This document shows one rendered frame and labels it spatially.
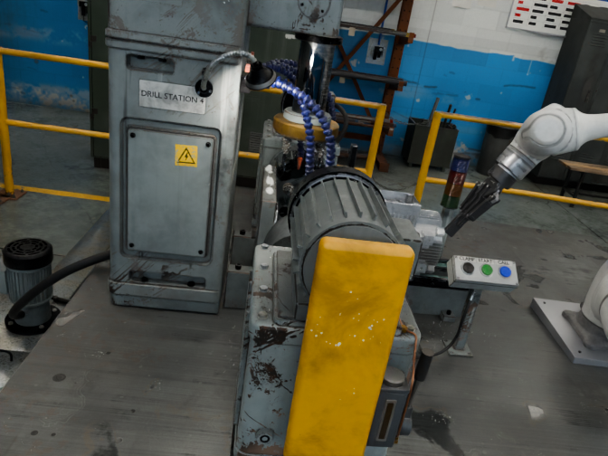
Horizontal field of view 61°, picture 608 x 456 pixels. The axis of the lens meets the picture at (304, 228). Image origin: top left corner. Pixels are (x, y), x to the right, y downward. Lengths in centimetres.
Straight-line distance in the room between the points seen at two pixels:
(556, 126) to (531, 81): 564
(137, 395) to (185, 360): 15
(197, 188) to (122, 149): 20
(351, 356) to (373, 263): 15
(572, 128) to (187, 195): 92
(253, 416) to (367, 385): 24
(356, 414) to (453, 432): 48
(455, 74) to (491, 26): 63
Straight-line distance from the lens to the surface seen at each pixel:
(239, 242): 167
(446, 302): 167
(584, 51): 663
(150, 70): 128
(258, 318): 85
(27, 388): 129
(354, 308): 73
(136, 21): 126
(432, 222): 156
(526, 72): 691
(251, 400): 93
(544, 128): 132
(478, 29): 665
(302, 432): 87
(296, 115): 138
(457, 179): 188
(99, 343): 139
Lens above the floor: 164
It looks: 24 degrees down
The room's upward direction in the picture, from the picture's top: 9 degrees clockwise
